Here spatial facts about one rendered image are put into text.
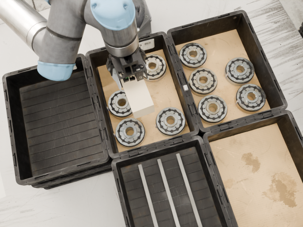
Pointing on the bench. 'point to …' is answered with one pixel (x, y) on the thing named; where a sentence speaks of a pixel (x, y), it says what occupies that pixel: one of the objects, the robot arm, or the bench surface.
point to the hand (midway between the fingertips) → (129, 73)
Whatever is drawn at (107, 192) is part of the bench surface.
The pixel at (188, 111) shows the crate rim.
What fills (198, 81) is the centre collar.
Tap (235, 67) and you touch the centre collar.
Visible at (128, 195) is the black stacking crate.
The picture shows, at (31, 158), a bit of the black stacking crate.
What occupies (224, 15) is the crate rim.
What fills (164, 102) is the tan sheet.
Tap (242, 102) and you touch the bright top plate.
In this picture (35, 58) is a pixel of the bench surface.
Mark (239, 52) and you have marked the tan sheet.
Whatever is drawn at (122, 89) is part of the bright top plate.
